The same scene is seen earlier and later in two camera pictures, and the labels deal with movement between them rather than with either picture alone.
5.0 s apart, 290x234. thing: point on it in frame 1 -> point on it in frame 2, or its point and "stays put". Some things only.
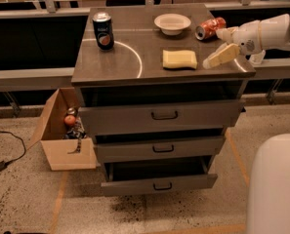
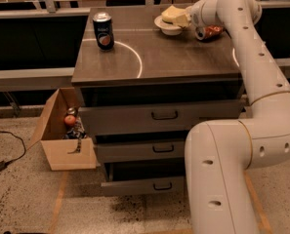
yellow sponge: x=181 y=58 -> x=177 y=16
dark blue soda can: x=103 y=25 stays put
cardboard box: x=50 y=133 stays put
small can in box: x=71 y=111 stays put
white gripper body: x=246 y=37 -> x=196 y=14
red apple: x=69 y=120 stays put
